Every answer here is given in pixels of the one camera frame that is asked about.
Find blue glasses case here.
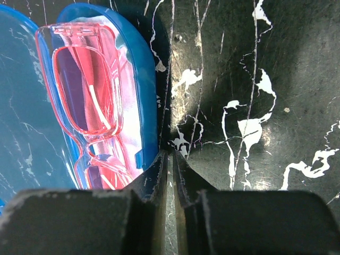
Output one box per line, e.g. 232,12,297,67
1,3,158,210

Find red frame sunglasses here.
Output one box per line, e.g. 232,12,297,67
35,22,133,190

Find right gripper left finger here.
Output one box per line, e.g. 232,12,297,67
1,150,168,254

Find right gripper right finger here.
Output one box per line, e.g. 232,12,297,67
173,152,339,254

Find light blue cleaning cloth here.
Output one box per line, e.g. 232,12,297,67
73,15,143,179

